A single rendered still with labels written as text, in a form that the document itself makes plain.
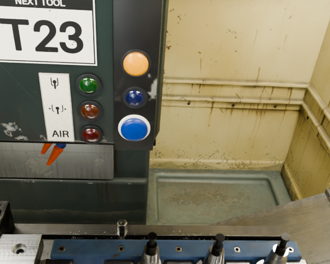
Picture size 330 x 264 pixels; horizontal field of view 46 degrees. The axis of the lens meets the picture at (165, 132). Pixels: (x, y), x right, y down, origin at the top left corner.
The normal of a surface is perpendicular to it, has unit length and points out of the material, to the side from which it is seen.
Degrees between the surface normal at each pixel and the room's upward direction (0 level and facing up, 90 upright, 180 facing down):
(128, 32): 90
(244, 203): 0
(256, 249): 0
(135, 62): 86
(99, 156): 90
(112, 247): 0
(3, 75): 90
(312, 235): 24
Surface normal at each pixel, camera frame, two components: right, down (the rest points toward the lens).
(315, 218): -0.35, -0.75
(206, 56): 0.04, 0.58
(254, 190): 0.07, -0.81
